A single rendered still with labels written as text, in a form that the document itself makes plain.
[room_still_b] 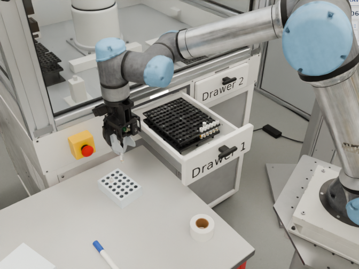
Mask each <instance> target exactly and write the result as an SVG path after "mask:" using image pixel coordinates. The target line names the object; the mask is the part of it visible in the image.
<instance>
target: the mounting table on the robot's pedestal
mask: <svg viewBox="0 0 359 269"><path fill-rule="evenodd" d="M318 165H320V166H323V167H326V168H328V169H331V170H334V171H336V172H340V170H341V167H338V166H336V165H333V164H330V163H327V162H324V161H321V160H319V159H316V158H313V157H311V156H308V155H302V157H301V159H300V161H299V162H298V164H297V165H296V167H295V169H294V171H293V172H292V174H291V176H290V178H289V180H288V181H287V183H286V185H285V187H284V188H283V190H282V192H281V194H280V195H279V197H278V199H277V201H276V202H275V204H274V206H273V209H274V211H275V213H276V215H277V217H278V219H279V221H280V222H281V224H282V226H283V228H284V230H285V232H286V234H287V235H288V237H289V239H290V241H291V242H292V244H293V246H294V248H295V250H296V252H297V254H298V255H299V257H300V259H301V261H302V263H303V265H304V266H305V267H307V268H309V269H359V264H357V263H354V262H352V261H350V260H348V259H345V258H343V257H341V256H339V255H337V254H335V253H333V252H331V251H328V250H326V249H324V248H322V247H320V246H318V245H316V244H314V243H311V242H309V241H307V240H305V239H303V238H301V237H299V236H297V235H294V234H292V233H290V232H288V229H286V228H287V226H288V224H289V222H290V220H291V218H292V216H293V214H294V212H295V210H296V208H297V206H298V204H299V202H300V200H301V198H302V196H303V194H304V192H305V190H306V188H307V186H308V184H309V182H310V180H311V178H312V176H313V174H314V172H315V170H316V168H317V166H318Z"/></svg>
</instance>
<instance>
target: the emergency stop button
mask: <svg viewBox="0 0 359 269"><path fill-rule="evenodd" d="M93 151H94V149H93V147H92V146H85V147H84V148H83V149H82V152H81V153H82V155H83V156H84V157H89V156H91V155H92V154H93Z"/></svg>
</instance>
